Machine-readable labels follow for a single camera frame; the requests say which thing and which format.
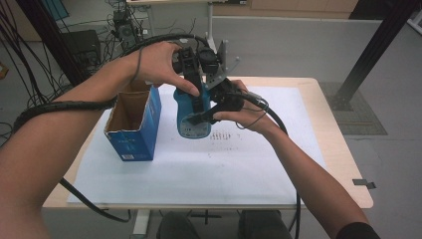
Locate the blue plastic bottle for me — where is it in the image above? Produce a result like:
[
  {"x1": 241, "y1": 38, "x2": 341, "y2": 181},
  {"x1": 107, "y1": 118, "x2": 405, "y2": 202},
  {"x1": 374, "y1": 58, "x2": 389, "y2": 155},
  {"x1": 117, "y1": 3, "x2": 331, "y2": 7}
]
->
[{"x1": 172, "y1": 83, "x2": 214, "y2": 140}]

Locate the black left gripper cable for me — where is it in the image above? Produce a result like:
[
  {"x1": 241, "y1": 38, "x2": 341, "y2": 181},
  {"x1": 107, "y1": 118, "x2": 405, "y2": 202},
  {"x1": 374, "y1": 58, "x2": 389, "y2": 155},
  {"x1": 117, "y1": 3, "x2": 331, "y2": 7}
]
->
[{"x1": 11, "y1": 33, "x2": 212, "y2": 223}]

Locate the blue cardboard box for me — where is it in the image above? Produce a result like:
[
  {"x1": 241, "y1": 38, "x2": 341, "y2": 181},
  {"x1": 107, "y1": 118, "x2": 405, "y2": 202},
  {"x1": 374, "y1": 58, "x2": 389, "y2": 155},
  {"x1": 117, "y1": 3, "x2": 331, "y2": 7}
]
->
[{"x1": 104, "y1": 80, "x2": 163, "y2": 162}]

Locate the wooden cabinet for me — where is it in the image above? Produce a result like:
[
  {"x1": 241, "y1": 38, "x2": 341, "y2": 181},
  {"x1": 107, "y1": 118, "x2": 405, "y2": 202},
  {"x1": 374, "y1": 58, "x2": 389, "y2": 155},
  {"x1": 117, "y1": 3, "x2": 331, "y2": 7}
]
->
[{"x1": 212, "y1": 0, "x2": 360, "y2": 20}]

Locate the person's right leg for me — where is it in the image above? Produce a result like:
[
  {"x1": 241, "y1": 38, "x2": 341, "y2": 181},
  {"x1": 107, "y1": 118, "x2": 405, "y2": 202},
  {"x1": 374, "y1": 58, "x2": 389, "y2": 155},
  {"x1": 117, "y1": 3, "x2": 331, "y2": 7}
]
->
[{"x1": 237, "y1": 209, "x2": 294, "y2": 239}]

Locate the person's right hand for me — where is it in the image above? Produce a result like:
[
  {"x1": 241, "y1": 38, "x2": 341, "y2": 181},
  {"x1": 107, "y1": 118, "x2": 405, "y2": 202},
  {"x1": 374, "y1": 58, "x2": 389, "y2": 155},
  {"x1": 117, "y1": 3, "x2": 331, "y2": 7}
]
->
[{"x1": 212, "y1": 79, "x2": 284, "y2": 137}]

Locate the computer tower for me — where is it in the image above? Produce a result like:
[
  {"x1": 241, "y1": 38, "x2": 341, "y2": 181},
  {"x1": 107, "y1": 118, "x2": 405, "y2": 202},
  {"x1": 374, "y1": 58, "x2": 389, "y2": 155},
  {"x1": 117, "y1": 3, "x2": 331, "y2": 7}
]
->
[{"x1": 111, "y1": 9, "x2": 144, "y2": 54}]

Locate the white table leg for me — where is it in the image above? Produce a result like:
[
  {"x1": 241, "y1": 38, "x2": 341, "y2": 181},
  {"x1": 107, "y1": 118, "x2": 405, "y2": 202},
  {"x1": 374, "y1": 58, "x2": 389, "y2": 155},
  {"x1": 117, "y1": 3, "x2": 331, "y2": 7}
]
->
[{"x1": 132, "y1": 208, "x2": 151, "y2": 237}]

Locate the white table mat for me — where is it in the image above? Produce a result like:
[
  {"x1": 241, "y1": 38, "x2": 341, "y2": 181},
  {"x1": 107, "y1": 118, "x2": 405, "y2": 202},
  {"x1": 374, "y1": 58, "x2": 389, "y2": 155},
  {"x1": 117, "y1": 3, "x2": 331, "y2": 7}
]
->
[{"x1": 66, "y1": 84, "x2": 328, "y2": 206}]

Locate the grey table clip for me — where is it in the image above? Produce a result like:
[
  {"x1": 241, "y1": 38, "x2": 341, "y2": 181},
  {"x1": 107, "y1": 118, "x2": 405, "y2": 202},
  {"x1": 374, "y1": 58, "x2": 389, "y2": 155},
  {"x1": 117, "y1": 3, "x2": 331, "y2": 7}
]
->
[{"x1": 351, "y1": 178, "x2": 377, "y2": 190}]

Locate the white desk frame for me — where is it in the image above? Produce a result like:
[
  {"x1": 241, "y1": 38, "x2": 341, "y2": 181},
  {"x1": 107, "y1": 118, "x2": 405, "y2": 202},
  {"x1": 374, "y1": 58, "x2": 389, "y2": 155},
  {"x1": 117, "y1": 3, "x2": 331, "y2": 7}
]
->
[{"x1": 125, "y1": 0, "x2": 249, "y2": 54}]

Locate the person's leg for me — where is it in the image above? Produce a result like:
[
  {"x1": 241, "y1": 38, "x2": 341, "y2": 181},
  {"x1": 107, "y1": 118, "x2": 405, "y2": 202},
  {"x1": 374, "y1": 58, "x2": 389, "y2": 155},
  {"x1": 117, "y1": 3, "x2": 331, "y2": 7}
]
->
[
  {"x1": 155, "y1": 210, "x2": 202, "y2": 239},
  {"x1": 237, "y1": 209, "x2": 294, "y2": 239}
]

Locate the person's left hand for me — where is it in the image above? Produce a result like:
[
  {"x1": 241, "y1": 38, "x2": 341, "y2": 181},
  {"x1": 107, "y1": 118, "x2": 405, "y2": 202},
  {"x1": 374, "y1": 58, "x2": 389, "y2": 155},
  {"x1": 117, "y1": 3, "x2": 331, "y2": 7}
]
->
[{"x1": 131, "y1": 41, "x2": 202, "y2": 99}]

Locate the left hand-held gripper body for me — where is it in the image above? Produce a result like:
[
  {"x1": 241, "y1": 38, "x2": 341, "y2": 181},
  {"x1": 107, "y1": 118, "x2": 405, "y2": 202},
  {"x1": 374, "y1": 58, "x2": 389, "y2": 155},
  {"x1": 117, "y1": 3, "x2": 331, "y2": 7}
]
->
[{"x1": 172, "y1": 45, "x2": 221, "y2": 77}]

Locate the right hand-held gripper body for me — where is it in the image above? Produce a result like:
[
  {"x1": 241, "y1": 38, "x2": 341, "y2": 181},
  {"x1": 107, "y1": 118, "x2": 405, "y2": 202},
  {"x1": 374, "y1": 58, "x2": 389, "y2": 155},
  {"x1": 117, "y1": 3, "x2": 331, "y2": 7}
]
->
[{"x1": 204, "y1": 39, "x2": 247, "y2": 115}]

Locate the black equipment box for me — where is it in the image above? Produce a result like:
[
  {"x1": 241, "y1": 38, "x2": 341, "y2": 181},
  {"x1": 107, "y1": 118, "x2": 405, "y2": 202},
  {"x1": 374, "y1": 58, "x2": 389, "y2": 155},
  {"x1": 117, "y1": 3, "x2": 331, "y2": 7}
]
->
[{"x1": 60, "y1": 29, "x2": 103, "y2": 65}]

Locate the black stand post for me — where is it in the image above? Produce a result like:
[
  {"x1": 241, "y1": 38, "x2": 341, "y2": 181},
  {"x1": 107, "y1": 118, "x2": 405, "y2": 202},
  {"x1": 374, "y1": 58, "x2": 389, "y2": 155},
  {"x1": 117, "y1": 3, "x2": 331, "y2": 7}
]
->
[
  {"x1": 328, "y1": 0, "x2": 421, "y2": 112},
  {"x1": 15, "y1": 0, "x2": 93, "y2": 89}
]

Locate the tangle of black cables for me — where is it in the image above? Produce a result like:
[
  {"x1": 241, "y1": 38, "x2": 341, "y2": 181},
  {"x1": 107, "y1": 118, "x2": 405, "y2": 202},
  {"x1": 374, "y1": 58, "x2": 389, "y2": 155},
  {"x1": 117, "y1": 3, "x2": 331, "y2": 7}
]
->
[{"x1": 0, "y1": 0, "x2": 200, "y2": 147}]

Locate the grey floor mat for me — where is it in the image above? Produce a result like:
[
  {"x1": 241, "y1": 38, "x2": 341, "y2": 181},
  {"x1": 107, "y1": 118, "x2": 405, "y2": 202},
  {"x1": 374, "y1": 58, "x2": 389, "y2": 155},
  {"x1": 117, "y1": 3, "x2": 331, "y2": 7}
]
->
[{"x1": 317, "y1": 81, "x2": 389, "y2": 136}]

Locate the person's left leg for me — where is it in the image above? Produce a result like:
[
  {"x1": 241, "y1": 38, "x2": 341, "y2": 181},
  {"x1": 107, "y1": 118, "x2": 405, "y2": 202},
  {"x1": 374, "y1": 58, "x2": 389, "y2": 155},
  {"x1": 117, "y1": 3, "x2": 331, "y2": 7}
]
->
[{"x1": 155, "y1": 210, "x2": 202, "y2": 239}]

